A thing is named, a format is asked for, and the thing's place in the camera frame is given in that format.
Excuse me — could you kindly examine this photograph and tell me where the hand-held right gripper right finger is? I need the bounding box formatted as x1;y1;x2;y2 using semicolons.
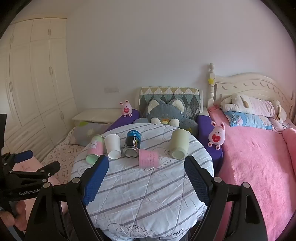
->
184;155;267;241

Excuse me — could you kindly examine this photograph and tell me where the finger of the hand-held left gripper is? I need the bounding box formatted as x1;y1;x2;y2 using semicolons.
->
0;150;34;173
7;161;61;186

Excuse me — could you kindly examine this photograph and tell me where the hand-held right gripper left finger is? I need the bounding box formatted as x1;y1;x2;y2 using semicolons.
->
25;155;109;241

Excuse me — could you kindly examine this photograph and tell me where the pink and green cup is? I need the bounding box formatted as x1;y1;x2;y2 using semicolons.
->
86;134;105;166

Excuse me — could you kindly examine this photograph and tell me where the white paper cup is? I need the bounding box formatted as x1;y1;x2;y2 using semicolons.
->
104;133;122;160

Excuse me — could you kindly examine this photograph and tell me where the pale green cup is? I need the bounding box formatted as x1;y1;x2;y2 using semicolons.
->
169;128;190;160

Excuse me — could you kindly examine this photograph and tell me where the person's left hand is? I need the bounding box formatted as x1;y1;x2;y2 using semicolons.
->
0;201;31;232

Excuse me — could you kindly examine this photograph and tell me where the pink cloth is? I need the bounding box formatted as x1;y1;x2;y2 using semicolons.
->
12;155;59;186

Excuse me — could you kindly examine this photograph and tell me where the heart print bed sheet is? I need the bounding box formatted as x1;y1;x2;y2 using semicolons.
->
41;138;86;184

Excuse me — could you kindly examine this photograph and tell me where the grey flower pillow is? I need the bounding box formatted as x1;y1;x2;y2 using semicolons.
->
73;121;112;147

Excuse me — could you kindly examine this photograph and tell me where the large pink bunny toy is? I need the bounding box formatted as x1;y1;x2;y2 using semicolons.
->
208;121;226;150

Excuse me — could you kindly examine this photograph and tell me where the purple armchair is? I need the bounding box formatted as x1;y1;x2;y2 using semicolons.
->
104;108;224;177

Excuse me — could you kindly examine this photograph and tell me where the dark blue metal can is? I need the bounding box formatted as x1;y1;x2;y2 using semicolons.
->
122;129;143;159

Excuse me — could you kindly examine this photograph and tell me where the pink fluffy blanket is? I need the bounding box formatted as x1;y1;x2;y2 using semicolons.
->
208;105;296;241

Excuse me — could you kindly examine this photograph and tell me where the white nightstand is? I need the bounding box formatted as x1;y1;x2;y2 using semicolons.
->
71;108;127;124

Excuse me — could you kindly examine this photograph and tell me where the grey cat plush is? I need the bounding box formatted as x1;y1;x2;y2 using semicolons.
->
133;97;199;138

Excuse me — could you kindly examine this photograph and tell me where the cream wardrobe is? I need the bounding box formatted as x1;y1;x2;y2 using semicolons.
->
0;18;79;161

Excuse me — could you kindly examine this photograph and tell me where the small pink bunny toy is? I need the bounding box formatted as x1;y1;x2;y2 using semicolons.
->
119;99;134;118

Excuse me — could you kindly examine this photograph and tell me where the blue printed pillow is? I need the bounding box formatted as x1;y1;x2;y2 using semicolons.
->
223;110;275;131

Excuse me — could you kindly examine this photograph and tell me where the triangle pattern quilted cover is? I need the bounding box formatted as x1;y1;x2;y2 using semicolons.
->
139;87;201;119

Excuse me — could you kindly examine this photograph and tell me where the white and pink dog plush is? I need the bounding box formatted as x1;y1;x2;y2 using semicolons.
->
220;94;287;124

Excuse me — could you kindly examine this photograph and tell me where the pink printed pillow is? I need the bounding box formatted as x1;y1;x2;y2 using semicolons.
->
268;115;296;133

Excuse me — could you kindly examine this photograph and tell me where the cream bed headboard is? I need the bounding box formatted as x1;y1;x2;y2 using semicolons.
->
206;63;296;121

